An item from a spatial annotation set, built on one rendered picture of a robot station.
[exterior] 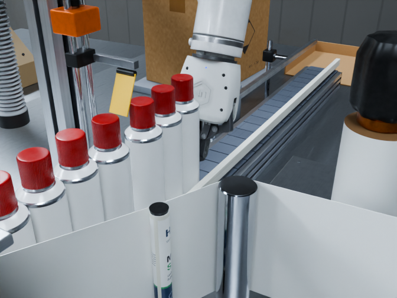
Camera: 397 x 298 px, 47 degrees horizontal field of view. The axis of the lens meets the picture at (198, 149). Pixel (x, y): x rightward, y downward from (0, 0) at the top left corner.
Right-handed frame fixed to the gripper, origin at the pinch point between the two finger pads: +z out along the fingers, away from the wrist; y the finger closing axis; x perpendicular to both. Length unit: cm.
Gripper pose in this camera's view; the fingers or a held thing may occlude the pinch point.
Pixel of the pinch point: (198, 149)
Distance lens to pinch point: 76.7
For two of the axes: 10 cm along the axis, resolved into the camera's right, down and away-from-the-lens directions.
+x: 4.8, -0.8, 8.7
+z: -1.7, 9.7, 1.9
